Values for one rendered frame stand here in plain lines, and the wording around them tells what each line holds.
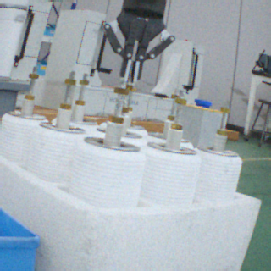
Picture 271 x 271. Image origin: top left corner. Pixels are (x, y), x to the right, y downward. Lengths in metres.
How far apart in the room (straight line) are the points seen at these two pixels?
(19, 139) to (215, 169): 0.32
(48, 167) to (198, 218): 0.23
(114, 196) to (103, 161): 0.05
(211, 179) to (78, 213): 0.28
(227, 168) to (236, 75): 5.52
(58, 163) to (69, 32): 2.75
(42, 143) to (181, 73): 3.69
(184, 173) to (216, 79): 5.75
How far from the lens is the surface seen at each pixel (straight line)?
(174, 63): 4.40
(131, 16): 0.86
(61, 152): 0.75
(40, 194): 0.70
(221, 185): 0.84
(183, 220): 0.73
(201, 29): 6.72
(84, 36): 3.38
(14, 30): 1.09
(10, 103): 1.09
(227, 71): 6.41
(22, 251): 0.65
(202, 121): 1.08
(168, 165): 0.74
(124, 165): 0.66
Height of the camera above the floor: 0.34
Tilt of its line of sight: 5 degrees down
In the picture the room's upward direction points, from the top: 10 degrees clockwise
